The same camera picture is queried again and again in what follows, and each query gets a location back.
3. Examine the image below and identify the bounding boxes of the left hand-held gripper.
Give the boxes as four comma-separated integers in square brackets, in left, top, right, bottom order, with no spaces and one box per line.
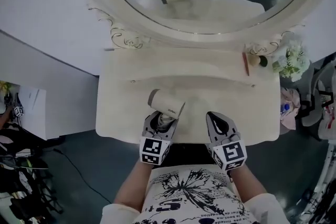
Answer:
[139,110,180,166]

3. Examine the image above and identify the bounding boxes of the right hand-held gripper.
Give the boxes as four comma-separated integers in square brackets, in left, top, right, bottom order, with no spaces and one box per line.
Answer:
[205,111,248,172]

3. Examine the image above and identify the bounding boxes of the cream hair dryer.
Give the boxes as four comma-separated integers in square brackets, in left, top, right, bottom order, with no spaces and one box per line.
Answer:
[148,88,186,127]

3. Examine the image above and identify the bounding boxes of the white dressing table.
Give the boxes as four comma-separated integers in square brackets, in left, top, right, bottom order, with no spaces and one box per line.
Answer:
[68,0,332,145]

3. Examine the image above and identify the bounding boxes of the person's right forearm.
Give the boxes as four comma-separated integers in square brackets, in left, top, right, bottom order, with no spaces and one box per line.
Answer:
[227,165,266,203]

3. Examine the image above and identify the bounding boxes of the person's left forearm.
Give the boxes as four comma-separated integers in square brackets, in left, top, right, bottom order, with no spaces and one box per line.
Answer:
[114,158,155,208]

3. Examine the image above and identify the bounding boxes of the person's black trousers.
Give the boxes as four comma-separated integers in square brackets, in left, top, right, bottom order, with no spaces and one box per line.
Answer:
[167,143,215,166]

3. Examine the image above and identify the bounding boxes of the person's white printed shirt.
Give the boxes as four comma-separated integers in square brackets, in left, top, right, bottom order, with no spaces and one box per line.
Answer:
[99,164,289,224]

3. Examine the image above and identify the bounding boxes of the red brown pencil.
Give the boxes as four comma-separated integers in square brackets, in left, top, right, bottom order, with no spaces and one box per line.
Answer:
[241,51,250,77]

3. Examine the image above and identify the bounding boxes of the pink cloth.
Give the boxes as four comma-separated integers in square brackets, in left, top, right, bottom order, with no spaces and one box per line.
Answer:
[279,86,301,131]

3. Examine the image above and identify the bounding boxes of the white flowers in vase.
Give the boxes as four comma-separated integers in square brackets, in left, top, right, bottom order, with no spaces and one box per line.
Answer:
[271,33,311,82]

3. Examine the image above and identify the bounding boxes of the black and white machine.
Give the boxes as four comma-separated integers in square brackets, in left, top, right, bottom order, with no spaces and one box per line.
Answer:
[0,146,49,174]

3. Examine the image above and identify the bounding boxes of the yellow flower bunch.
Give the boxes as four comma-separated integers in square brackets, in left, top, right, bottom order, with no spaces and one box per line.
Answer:
[0,80,13,93]

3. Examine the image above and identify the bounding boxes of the black floor cable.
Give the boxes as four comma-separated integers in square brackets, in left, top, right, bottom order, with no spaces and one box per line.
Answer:
[53,148,113,205]

